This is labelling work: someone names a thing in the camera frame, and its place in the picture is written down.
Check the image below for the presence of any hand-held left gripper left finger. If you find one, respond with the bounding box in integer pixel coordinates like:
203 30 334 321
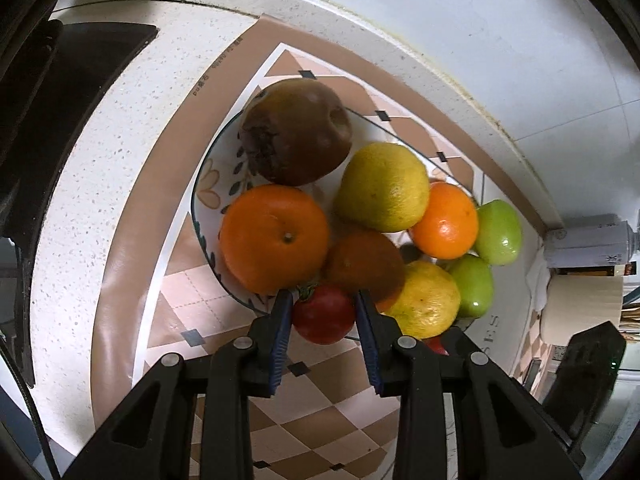
62 289 295 480

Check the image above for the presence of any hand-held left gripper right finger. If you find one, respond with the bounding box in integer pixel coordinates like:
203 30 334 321
354 289 583 480

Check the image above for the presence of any red cherry tomato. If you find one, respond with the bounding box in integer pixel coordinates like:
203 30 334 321
292 282 357 345

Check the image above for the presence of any yellow lemon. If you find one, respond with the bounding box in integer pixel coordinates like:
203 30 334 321
380 260 462 339

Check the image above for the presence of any small dark orange-red fruit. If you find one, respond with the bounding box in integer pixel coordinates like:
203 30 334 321
322 230 406 313

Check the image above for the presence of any orange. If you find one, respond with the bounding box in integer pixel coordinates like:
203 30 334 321
219 184 331 295
409 181 479 260

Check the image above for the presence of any green apple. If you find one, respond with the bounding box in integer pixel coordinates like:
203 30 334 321
445 254 495 319
472 200 523 267

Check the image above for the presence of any yellow-green lemon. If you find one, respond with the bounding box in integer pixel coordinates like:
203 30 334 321
333 142 431 233

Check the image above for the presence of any patterned white ceramic bowl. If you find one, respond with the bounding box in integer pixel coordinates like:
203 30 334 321
191 105 483 343

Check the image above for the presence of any dark brown-red apple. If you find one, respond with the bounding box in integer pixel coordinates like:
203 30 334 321
239 78 354 186

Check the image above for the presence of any black smartphone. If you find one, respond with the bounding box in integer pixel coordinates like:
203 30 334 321
522 357 546 393

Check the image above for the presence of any checkered brown table mat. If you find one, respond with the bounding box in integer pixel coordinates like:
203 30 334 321
90 14 551 480

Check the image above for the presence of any white paper tissue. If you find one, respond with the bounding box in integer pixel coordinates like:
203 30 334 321
526 259 552 313

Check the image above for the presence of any silver spray can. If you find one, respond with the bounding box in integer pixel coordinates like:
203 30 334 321
542 214 640 268

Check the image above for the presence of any black glass gas stove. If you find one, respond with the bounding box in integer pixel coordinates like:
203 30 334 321
0 20 160 241

